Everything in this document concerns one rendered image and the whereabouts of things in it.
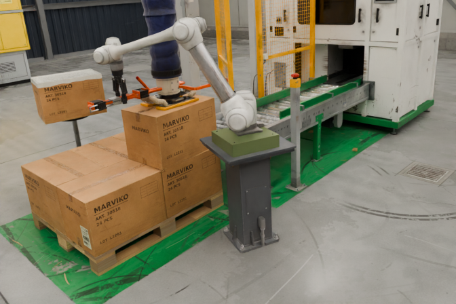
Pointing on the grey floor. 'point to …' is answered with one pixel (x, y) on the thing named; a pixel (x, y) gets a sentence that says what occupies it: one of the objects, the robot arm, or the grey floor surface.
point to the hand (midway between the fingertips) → (121, 98)
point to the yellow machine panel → (12, 32)
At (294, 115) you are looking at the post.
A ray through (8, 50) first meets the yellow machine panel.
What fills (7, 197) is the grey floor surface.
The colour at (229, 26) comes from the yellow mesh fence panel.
